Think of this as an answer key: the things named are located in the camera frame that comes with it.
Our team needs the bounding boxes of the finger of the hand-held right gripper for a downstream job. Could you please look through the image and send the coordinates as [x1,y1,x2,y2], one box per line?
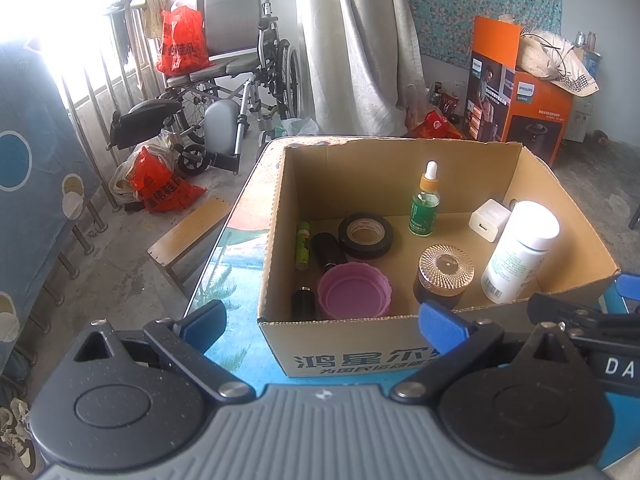
[529,292,640,341]
[615,272,640,303]

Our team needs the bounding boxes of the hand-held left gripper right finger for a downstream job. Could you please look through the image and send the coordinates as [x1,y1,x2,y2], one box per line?
[390,300,576,403]

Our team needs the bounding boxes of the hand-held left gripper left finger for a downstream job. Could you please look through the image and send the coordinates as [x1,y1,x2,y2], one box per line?
[75,299,256,403]

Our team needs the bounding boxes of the gold lid cosmetic jar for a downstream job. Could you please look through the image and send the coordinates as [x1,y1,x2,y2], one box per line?
[413,244,476,311]

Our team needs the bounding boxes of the white plastic bottle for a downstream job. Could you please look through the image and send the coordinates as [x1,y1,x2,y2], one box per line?
[481,200,561,305]

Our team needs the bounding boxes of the pink plastic lid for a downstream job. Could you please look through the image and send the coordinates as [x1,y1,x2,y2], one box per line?
[317,261,393,320]

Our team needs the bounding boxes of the white charger plug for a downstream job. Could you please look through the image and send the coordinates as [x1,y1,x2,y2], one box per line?
[469,198,512,246]

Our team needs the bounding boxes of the green dropper bottle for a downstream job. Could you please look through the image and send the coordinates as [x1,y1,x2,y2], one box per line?
[408,160,442,237]

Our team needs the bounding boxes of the black tape roll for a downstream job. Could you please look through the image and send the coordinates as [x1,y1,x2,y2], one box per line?
[337,212,393,261]

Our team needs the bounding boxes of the large brown cardboard box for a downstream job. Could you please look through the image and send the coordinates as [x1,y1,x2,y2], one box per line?
[256,137,621,378]

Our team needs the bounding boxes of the wooden bench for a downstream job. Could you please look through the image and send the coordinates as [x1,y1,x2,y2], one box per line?
[147,195,233,283]

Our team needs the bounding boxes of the small black cylinder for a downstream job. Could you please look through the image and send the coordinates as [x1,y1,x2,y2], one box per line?
[291,285,317,322]

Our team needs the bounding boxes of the green tube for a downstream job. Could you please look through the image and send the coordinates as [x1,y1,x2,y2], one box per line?
[295,221,312,271]

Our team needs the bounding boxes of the orange appliance box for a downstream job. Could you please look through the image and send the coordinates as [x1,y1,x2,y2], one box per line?
[465,16,573,168]

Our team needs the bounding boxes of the red orange plastic bag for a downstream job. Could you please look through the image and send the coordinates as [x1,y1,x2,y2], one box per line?
[424,110,464,140]

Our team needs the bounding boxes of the white green plastic bag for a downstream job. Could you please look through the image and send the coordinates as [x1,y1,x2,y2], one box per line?
[279,117,321,139]

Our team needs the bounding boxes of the blue printed blanket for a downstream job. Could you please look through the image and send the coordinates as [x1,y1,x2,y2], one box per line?
[0,42,101,376]

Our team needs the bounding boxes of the white black sneaker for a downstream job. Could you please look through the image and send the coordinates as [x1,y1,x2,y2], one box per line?
[0,397,38,476]

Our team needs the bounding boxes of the dark bottles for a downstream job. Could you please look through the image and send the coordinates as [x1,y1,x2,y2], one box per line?
[429,80,468,121]

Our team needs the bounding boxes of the beige checkered hat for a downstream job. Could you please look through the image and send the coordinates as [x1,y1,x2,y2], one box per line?
[517,30,601,97]

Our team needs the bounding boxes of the metal railing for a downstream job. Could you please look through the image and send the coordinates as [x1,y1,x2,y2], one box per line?
[65,0,166,281]

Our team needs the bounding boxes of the grey wheelchair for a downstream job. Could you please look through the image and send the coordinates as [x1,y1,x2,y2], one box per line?
[107,0,301,176]

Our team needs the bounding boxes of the silver grey curtain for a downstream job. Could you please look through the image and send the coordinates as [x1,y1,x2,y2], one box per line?
[297,0,426,138]

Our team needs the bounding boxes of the yellow towel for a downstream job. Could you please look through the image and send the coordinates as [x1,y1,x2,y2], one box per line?
[142,0,172,41]

